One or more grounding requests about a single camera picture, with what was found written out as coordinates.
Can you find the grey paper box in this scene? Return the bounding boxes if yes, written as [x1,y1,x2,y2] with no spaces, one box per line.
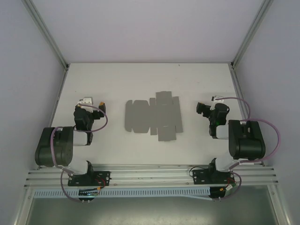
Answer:
[125,91,183,143]

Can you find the black power connector block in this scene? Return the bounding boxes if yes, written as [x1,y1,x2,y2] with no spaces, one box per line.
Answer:
[210,187,232,202]
[78,188,97,204]

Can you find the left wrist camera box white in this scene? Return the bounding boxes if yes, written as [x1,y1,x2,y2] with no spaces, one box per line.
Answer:
[77,97,94,108]

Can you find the aluminium table side rail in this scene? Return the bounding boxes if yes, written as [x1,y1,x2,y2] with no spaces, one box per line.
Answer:
[37,65,70,171]

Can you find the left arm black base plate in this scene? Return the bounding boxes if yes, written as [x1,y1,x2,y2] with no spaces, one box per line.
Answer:
[67,171,111,187]

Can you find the thin black wire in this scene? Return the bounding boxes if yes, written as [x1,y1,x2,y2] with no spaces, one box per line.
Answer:
[187,165,210,179]

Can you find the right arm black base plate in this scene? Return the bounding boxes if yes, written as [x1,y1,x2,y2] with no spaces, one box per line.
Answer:
[192,169,235,186]

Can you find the red and black power wires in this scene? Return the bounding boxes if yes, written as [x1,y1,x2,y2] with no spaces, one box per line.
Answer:
[95,177,107,192]
[221,174,237,192]

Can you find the aluminium mounting rail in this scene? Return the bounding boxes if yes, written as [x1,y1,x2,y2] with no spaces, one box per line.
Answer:
[23,164,281,188]

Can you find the aluminium frame post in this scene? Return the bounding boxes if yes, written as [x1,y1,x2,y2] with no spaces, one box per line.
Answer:
[22,0,70,71]
[231,0,275,69]

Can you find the white slotted cable duct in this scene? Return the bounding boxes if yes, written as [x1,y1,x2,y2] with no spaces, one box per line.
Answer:
[34,186,227,200]

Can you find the aluminium frame leg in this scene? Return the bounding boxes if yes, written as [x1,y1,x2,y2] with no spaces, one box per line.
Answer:
[14,187,36,225]
[267,185,291,225]

